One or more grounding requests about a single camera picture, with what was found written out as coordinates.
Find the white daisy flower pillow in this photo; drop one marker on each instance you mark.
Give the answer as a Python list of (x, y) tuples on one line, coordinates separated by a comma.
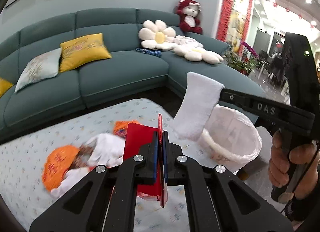
[(156, 35)]

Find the yellow embroidered cushion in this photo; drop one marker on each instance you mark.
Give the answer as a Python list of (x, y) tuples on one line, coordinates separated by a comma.
[(4, 86), (82, 50)]

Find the brown fuzzy scrunchie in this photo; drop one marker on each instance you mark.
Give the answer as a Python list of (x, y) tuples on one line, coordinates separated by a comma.
[(82, 157)]

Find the large orange paper decoration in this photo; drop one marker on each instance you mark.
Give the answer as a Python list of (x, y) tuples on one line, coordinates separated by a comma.
[(56, 165)]

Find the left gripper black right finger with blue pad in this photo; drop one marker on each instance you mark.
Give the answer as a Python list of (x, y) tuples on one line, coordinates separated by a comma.
[(216, 199)]

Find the red cardboard box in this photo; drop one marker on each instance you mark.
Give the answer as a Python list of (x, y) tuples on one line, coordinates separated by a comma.
[(145, 144)]

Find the red and white plush bear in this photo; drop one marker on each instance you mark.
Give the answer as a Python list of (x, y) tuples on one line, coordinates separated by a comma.
[(188, 11)]

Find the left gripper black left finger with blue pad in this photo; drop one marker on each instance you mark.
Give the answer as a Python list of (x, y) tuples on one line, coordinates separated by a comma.
[(105, 199)]

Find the white lined trash bin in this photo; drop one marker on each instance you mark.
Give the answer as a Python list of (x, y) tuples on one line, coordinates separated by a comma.
[(230, 137)]

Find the white tissue paper pile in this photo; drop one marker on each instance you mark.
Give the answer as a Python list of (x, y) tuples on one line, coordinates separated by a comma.
[(108, 151)]

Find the light blue embroidered cushion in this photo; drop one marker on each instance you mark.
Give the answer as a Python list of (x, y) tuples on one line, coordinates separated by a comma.
[(41, 67)]

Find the white cloth towel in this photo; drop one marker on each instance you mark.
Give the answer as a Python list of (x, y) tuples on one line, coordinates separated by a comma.
[(201, 96)]

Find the blue beaded item on sofa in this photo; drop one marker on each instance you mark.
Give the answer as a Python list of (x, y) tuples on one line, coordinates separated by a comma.
[(153, 52)]

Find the floral light blue tablecloth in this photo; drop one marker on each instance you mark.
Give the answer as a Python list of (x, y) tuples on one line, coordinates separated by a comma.
[(23, 159)]

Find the teal green sofa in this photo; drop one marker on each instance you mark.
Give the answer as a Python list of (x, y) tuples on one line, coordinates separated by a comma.
[(126, 73)]

